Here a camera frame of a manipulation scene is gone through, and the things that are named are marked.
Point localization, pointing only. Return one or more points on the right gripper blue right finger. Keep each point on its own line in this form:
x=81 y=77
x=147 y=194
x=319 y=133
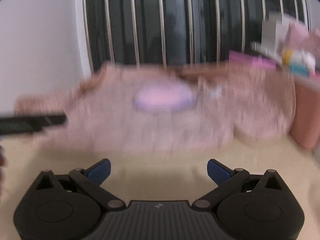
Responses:
x=221 y=174

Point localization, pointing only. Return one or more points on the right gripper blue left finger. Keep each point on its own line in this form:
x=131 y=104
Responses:
x=93 y=176

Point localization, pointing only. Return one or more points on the pink quilted jacket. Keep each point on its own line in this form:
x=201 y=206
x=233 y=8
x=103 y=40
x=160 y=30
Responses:
x=233 y=101

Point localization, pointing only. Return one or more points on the pink and blue fleece garment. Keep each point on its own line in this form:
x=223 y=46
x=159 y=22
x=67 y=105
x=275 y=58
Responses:
x=165 y=96

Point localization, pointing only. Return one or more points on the operator left hand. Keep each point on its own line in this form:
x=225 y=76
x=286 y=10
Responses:
x=2 y=165

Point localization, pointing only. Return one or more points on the salmon pink storage box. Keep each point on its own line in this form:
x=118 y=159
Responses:
x=305 y=128

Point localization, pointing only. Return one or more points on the magenta pink flat box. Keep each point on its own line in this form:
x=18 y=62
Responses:
x=255 y=61

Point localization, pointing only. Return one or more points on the white and yellow plush toy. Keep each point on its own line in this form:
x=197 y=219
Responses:
x=299 y=61

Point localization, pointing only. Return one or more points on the white cardboard boxes stack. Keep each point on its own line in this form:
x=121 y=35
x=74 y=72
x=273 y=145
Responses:
x=274 y=32

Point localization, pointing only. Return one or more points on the window with metal bars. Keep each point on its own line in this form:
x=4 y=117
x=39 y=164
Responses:
x=177 y=32

